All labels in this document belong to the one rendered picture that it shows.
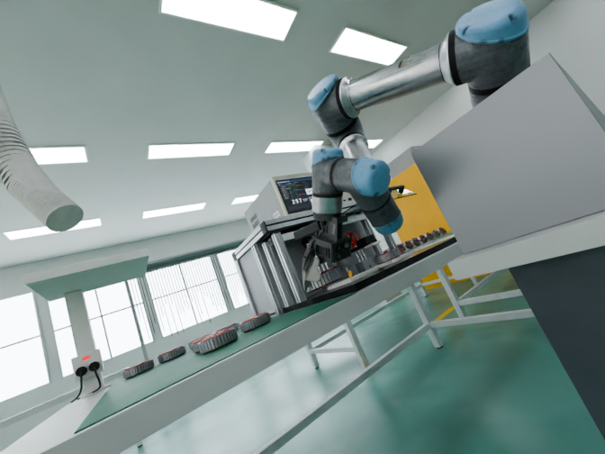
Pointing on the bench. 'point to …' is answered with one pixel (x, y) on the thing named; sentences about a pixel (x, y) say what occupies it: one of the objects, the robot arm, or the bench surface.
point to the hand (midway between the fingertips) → (321, 281)
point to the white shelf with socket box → (83, 343)
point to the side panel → (257, 284)
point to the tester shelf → (279, 229)
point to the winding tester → (275, 202)
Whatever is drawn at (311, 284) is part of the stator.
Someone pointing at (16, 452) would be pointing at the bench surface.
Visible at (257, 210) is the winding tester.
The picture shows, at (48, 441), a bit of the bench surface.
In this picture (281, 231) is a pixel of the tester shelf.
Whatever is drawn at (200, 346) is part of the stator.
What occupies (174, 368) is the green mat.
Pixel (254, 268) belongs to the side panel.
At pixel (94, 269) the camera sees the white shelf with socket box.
